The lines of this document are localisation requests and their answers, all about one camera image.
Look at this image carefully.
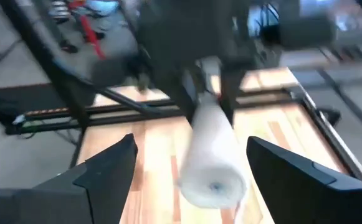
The black table frame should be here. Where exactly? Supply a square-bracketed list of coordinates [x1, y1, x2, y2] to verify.
[4, 83, 362, 186]

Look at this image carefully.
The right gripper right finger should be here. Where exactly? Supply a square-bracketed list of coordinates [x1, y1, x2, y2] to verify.
[246, 136, 362, 224]

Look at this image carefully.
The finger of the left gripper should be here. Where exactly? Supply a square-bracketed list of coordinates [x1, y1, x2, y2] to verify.
[157, 70, 198, 124]
[220, 65, 247, 128]

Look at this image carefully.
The black mat striped edge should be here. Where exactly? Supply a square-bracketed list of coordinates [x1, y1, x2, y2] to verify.
[0, 83, 75, 125]

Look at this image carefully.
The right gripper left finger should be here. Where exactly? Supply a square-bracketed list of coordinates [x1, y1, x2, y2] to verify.
[0, 133, 138, 224]

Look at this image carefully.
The beige bandage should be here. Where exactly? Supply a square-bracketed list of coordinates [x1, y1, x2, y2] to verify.
[177, 90, 247, 210]

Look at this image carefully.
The tall red support stand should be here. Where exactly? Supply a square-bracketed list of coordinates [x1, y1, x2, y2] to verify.
[68, 0, 107, 60]

